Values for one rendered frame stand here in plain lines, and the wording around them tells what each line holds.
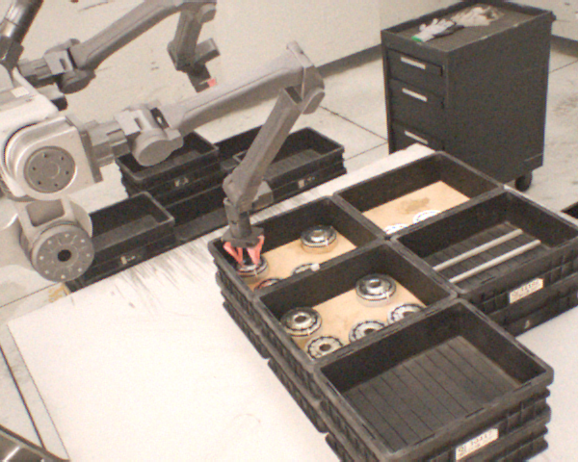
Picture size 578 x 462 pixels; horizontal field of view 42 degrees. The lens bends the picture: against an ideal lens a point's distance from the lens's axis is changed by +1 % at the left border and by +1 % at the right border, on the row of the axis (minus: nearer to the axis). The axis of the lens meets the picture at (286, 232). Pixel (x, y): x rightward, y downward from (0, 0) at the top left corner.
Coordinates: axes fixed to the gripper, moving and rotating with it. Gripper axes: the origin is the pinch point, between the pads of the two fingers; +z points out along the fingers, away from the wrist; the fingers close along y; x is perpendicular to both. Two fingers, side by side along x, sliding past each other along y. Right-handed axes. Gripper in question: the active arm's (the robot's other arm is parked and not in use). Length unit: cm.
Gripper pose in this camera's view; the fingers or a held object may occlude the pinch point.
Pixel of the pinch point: (248, 260)
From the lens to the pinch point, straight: 204.9
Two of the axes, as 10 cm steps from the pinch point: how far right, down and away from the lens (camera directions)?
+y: -9.1, -0.8, 4.2
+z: 1.6, 8.4, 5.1
